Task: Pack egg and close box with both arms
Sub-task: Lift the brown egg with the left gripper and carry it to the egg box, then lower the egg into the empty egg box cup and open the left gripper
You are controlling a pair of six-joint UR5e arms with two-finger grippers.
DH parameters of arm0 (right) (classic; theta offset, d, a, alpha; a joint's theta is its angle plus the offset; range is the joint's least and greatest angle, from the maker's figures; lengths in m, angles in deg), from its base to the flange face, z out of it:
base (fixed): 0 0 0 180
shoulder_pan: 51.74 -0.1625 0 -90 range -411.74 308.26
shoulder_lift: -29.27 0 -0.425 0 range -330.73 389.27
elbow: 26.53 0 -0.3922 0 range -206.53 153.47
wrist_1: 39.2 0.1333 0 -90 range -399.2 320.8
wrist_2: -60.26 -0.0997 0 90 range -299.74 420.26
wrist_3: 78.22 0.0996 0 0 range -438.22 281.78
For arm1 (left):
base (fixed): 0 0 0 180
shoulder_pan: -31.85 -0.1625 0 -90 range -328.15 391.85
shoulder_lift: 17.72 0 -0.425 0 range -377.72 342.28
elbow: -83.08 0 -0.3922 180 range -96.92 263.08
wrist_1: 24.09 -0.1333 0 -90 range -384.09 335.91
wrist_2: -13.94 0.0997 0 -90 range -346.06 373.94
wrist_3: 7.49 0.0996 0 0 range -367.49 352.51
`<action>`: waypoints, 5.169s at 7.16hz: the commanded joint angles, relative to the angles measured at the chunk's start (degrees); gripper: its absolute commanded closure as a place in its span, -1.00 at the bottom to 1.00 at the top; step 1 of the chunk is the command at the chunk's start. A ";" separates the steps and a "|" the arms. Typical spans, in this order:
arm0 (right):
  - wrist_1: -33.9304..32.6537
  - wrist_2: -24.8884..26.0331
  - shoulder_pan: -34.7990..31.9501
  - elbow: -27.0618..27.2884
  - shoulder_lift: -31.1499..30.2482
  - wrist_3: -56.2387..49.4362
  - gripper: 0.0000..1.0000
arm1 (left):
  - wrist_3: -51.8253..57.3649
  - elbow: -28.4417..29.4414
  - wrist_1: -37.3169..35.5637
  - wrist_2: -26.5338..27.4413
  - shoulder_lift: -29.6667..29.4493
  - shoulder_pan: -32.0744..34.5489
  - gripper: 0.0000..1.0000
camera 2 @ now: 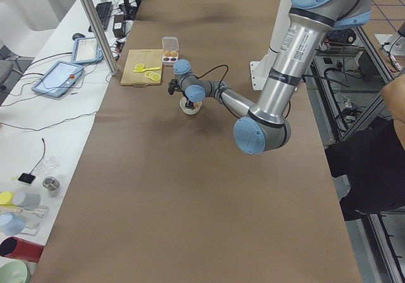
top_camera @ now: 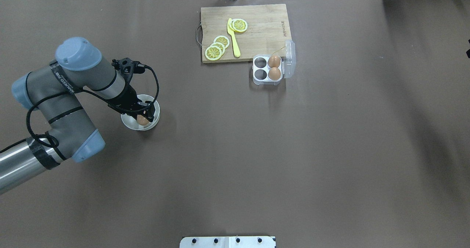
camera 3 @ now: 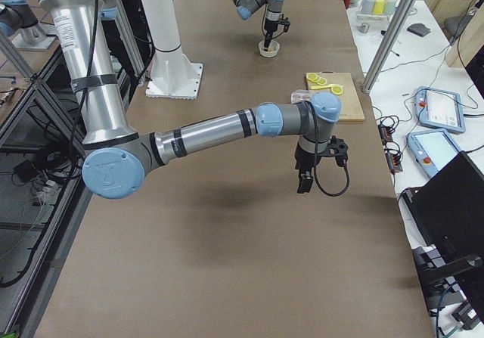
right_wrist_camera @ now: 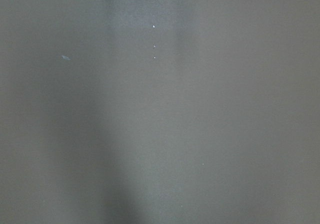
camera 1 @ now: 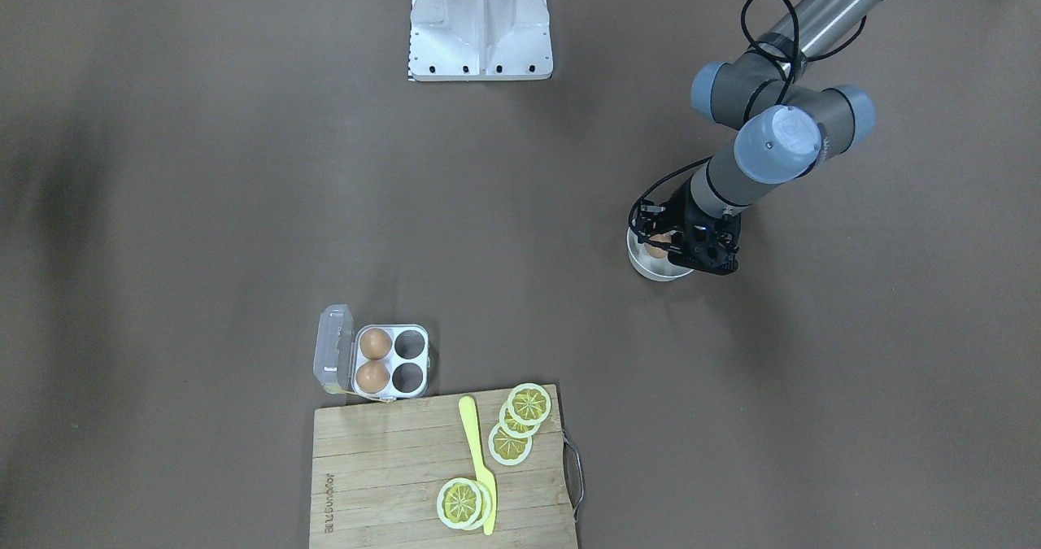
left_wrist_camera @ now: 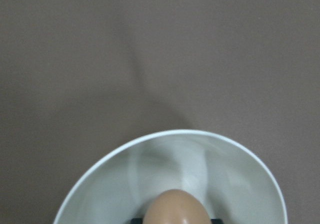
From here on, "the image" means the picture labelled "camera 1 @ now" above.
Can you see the yellow plastic knife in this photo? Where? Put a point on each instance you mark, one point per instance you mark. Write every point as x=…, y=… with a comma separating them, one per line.
x=468, y=413

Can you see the clear plastic egg box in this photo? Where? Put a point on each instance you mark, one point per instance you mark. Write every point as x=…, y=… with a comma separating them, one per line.
x=337, y=356

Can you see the lemon slice under pair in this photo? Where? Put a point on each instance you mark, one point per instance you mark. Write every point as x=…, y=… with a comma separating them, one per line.
x=486, y=506

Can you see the wooden cutting board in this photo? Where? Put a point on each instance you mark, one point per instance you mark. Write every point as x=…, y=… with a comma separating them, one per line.
x=377, y=469

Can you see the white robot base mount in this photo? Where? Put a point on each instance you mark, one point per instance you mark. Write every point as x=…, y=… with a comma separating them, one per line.
x=480, y=40

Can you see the lemon slice end of row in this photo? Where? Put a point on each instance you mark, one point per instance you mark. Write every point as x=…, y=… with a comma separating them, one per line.
x=529, y=404

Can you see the lemon slice top of pair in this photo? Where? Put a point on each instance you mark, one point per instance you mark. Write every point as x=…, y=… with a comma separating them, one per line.
x=459, y=503

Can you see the lemon slice middle of row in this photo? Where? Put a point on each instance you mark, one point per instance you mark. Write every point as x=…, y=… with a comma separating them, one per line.
x=513, y=428

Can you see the brown egg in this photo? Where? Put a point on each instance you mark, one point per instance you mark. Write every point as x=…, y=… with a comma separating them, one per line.
x=372, y=377
x=656, y=245
x=375, y=343

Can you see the lemon slice near knife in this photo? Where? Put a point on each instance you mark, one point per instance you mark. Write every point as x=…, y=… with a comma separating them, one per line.
x=506, y=449

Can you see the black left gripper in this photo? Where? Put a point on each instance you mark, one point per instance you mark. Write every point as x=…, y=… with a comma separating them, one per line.
x=681, y=210

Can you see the white bowl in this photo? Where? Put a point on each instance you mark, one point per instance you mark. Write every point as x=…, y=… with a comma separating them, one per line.
x=659, y=270

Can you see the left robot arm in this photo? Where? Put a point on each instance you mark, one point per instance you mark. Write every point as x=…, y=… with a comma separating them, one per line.
x=782, y=132

